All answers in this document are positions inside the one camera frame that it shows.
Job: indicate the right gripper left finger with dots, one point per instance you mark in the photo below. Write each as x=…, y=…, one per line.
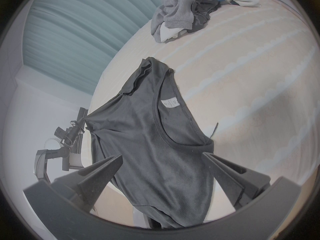
x=95, y=179

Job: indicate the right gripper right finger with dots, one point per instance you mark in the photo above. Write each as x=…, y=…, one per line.
x=232, y=179

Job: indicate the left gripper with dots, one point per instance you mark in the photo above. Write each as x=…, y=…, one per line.
x=73, y=133

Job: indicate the black T-shirt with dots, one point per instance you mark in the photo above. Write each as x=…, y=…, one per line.
x=150, y=146

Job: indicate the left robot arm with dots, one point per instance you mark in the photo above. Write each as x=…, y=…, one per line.
x=55, y=154

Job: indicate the bed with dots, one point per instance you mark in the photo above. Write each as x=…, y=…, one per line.
x=250, y=96

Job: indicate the blue-green curtain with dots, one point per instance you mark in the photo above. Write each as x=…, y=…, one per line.
x=75, y=39

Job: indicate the small white garment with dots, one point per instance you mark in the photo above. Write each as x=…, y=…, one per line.
x=168, y=34

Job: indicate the grey garment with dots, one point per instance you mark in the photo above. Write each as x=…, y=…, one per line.
x=175, y=11

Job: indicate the black shiny garment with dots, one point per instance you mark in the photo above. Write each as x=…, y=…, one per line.
x=203, y=11

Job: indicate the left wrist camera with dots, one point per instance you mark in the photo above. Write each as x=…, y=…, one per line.
x=73, y=123

